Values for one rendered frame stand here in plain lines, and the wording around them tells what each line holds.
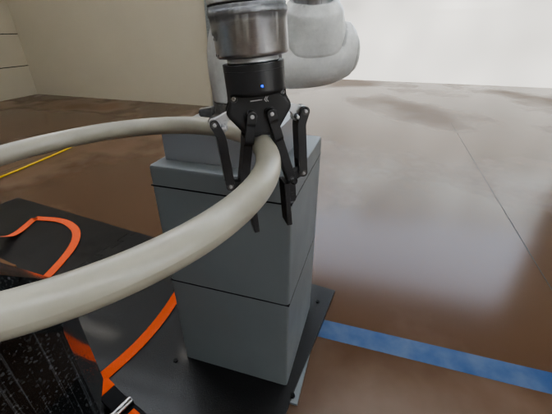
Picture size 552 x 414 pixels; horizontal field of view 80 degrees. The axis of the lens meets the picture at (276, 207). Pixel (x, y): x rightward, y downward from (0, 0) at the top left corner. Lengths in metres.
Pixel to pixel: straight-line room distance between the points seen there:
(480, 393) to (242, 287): 0.92
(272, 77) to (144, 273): 0.27
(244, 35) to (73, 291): 0.29
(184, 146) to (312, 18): 0.44
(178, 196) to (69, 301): 0.72
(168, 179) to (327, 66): 0.50
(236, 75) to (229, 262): 0.67
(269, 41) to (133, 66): 5.82
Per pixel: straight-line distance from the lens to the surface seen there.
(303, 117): 0.45
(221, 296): 1.09
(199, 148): 0.90
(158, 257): 0.24
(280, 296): 0.99
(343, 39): 0.92
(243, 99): 0.43
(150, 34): 5.90
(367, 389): 1.37
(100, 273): 0.24
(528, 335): 1.80
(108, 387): 1.37
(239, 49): 0.40
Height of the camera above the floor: 1.13
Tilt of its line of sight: 29 degrees down
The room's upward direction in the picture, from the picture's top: straight up
